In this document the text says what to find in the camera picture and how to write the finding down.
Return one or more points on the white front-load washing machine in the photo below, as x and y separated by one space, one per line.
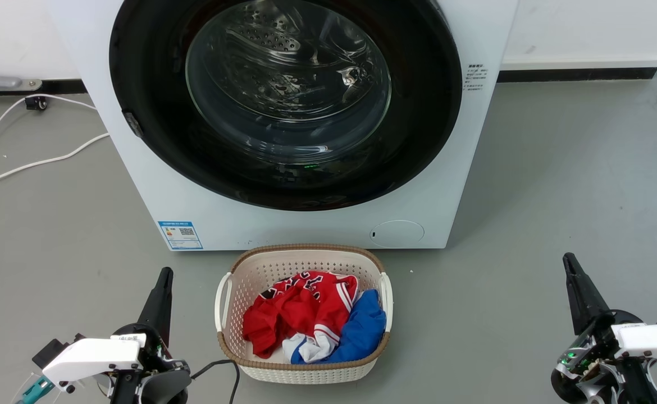
306 230

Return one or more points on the red basketball jersey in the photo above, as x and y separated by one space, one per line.
300 308

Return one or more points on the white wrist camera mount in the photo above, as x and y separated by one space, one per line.
92 359
651 339

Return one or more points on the black round glass washer door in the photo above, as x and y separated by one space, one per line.
149 140

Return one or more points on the blue garment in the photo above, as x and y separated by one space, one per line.
365 328

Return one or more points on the cream plastic laundry basket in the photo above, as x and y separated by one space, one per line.
261 269

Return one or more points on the small black plug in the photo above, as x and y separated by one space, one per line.
36 103

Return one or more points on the stainless steel washer drum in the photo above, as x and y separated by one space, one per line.
283 56

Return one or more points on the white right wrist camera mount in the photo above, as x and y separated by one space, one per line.
651 339

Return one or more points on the white garment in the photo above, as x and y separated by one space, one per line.
311 349

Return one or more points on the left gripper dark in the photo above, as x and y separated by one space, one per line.
160 381

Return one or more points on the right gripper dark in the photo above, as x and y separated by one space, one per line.
592 359

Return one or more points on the small printed text label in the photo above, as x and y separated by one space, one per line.
475 77

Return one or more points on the blue energy label sticker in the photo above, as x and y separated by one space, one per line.
180 235

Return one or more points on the round white filter cover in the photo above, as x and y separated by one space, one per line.
397 234

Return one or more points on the black baseboard strip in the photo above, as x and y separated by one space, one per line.
575 74
64 87

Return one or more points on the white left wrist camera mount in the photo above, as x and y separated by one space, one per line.
92 359

